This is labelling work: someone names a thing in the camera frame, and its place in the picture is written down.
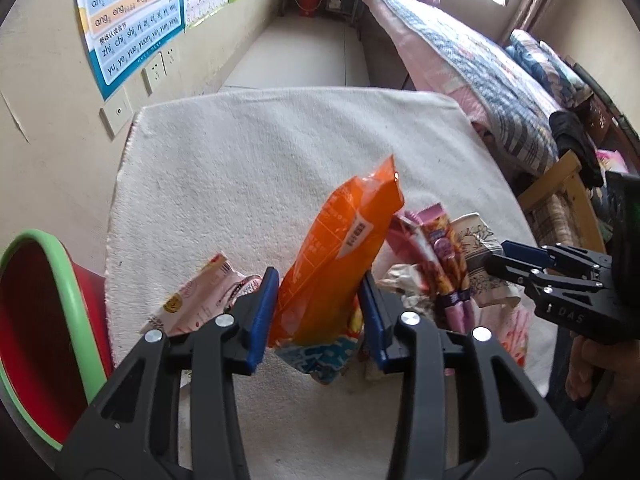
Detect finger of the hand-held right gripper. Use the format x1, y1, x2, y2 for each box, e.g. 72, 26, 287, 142
486, 253, 602, 302
501, 240, 614, 282

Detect pink white wrapper yellow seal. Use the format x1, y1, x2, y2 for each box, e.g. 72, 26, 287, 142
140, 252, 263, 336

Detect white tablecloth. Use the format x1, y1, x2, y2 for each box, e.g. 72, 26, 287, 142
102, 87, 558, 480

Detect black cloth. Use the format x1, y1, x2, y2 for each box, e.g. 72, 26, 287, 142
549, 110, 606, 188

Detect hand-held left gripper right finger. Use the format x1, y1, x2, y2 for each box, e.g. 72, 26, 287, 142
359, 271, 586, 480

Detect pale pink white wrapper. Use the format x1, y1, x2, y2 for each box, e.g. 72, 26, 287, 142
475, 305, 531, 368

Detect folded blue patterned quilts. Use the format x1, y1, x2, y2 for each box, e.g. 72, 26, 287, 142
505, 29, 593, 106

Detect wooden chair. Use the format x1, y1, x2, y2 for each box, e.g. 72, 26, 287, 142
517, 150, 608, 256

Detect orange snack bag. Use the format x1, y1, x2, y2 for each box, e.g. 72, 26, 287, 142
268, 155, 405, 386

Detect bed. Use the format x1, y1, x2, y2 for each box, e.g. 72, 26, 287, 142
360, 0, 640, 201

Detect blue bordered wall poster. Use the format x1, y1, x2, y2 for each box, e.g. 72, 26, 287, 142
71, 0, 187, 102

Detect white wall socket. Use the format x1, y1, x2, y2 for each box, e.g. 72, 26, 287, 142
142, 52, 167, 95

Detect crumpled white paper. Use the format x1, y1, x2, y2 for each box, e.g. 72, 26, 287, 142
377, 262, 436, 311

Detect white wall plate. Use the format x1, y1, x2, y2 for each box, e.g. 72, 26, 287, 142
100, 94, 133, 138

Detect purple pink snack wrapper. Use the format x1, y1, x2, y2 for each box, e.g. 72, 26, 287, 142
420, 202, 473, 333

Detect blue plaid quilt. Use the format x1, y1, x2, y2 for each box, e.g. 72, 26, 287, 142
370, 0, 563, 176

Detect red bin with green rim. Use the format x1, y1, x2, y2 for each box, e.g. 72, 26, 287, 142
0, 229, 115, 451

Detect person's right hand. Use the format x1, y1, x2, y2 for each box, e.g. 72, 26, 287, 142
566, 335, 623, 403

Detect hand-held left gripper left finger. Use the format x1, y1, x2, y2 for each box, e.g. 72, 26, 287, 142
55, 266, 281, 480

